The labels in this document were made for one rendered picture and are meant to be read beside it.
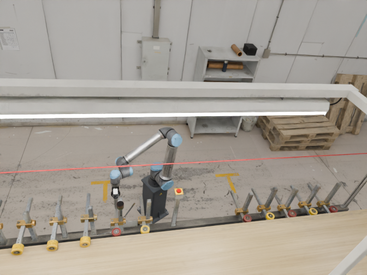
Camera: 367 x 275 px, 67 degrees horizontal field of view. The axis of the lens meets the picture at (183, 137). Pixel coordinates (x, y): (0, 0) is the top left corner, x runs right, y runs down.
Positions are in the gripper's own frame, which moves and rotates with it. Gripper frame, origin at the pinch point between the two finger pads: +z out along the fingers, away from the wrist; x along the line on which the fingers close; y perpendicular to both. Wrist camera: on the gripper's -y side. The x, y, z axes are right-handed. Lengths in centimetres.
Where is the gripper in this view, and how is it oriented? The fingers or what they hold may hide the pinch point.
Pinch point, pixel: (116, 198)
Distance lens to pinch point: 292.5
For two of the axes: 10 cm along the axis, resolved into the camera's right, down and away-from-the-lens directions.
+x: -9.7, 0.3, -2.3
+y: -1.9, -6.5, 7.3
